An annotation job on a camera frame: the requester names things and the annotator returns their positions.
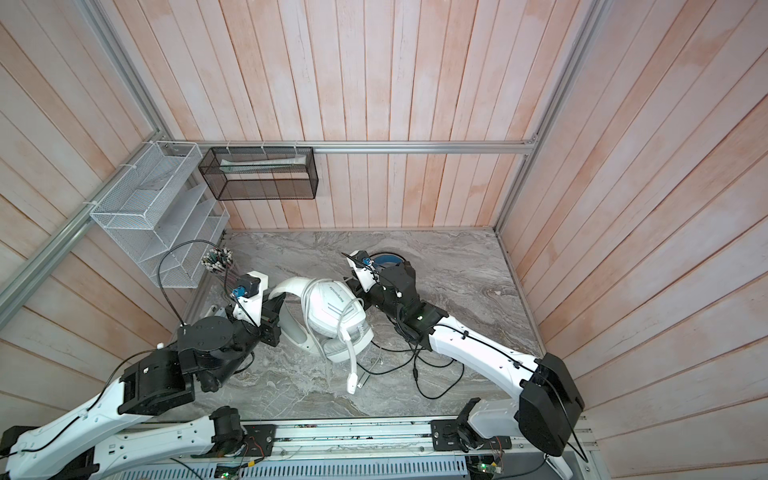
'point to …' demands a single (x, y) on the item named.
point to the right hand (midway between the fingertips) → (352, 275)
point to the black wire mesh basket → (261, 173)
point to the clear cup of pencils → (218, 259)
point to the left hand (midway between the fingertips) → (284, 301)
